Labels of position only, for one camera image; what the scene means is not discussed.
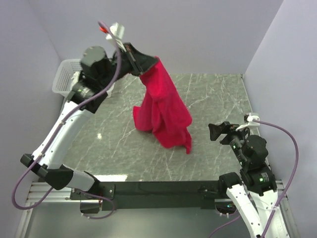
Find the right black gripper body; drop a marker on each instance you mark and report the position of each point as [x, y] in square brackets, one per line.
[235, 138]

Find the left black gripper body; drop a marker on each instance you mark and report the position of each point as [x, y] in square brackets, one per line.
[128, 64]

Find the red t shirt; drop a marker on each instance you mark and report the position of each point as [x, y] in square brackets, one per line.
[162, 112]

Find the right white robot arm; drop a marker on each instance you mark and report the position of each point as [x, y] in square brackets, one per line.
[253, 191]

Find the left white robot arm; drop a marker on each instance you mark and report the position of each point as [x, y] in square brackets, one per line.
[98, 72]

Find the white t shirt in basket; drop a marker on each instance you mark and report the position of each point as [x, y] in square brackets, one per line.
[75, 76]

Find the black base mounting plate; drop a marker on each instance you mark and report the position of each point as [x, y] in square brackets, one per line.
[167, 194]

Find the white plastic laundry basket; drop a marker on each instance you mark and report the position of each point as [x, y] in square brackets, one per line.
[62, 80]

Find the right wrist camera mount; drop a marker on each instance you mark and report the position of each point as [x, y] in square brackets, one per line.
[250, 121]

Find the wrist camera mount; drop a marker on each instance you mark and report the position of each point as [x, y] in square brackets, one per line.
[114, 35]
[250, 121]

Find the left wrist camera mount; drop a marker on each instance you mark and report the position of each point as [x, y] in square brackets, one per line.
[114, 35]

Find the aluminium frame rail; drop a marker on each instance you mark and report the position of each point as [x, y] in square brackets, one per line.
[39, 189]

